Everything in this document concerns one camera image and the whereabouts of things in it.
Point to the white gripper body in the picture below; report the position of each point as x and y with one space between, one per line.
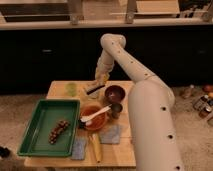
100 77

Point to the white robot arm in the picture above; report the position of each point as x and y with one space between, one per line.
149 106

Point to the green translucent cup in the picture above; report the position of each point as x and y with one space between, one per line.
71 89

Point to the small metal cup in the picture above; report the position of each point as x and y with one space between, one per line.
116 109

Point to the dark maroon bowl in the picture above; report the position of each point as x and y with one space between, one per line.
114 94

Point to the orange bowl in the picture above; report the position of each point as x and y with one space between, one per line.
96 123

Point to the grey blue cloth right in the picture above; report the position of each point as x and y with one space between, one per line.
111 135

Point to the wooden table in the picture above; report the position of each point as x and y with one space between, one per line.
113 156

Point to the brown grape bunch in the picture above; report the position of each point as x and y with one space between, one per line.
60 127

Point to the dark cabinet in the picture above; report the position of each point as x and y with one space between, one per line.
31 59

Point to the blue sponge cloth left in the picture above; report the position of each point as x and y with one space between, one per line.
78 152

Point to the green plastic tray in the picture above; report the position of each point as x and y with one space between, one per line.
44 118

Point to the bottles on floor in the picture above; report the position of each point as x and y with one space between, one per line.
204 105

